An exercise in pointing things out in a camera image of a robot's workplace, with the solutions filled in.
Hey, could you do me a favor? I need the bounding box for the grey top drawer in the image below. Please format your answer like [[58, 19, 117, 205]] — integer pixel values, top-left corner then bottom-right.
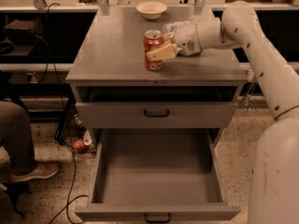
[[77, 86, 236, 129]]

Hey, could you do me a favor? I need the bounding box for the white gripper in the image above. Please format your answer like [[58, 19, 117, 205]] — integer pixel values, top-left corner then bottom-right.
[[146, 19, 226, 61]]

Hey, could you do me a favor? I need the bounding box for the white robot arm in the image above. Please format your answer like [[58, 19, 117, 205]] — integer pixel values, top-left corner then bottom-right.
[[146, 1, 299, 224]]

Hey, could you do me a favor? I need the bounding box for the black floor cable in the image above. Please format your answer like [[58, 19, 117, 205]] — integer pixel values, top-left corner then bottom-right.
[[48, 147, 90, 224]]

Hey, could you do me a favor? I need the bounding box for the orange object on floor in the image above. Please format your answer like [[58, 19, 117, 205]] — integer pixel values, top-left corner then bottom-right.
[[73, 139, 91, 153]]

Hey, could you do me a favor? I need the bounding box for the red coke can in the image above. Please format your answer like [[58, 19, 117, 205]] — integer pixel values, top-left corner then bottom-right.
[[143, 30, 163, 71]]

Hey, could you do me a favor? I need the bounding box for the person's leg in trousers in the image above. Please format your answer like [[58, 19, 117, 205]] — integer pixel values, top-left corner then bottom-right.
[[0, 102, 37, 175]]

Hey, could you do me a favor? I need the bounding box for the black chair base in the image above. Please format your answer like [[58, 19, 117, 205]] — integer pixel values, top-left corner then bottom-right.
[[0, 182, 29, 217]]

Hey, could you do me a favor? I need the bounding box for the white bowl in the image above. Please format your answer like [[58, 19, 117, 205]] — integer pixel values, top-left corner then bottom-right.
[[136, 1, 167, 20]]

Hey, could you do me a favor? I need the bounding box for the tan shoe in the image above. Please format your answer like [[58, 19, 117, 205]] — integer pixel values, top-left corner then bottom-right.
[[9, 161, 60, 183]]

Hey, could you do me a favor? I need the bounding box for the grey drawer cabinet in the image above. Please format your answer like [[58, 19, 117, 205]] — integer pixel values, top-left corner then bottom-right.
[[65, 5, 249, 142]]

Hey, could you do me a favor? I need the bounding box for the open grey middle drawer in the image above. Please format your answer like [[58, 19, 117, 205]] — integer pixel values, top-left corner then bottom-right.
[[75, 129, 240, 224]]

